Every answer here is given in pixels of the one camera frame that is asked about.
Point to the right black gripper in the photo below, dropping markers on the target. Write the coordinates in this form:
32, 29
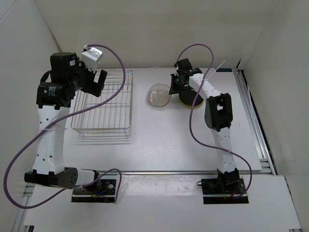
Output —
174, 89

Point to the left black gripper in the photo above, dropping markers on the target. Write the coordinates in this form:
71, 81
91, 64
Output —
93, 87

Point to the black plate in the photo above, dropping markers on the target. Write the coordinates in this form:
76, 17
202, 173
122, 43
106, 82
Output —
187, 98

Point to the green plate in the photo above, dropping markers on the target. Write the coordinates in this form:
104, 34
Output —
190, 106

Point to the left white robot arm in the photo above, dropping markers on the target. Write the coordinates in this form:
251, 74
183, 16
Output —
69, 73

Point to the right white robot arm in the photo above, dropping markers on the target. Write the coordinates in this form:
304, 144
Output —
218, 117

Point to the white zip tie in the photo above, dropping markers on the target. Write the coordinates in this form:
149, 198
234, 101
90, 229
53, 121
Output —
208, 77

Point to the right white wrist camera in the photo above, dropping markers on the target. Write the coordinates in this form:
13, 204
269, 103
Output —
178, 70

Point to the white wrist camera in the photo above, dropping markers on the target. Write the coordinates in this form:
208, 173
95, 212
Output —
178, 70
91, 58

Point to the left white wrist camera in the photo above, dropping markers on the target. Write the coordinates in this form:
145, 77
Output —
91, 58

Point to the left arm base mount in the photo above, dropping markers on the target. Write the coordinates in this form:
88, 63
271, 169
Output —
105, 192

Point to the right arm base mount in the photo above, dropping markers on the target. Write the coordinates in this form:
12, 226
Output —
213, 193

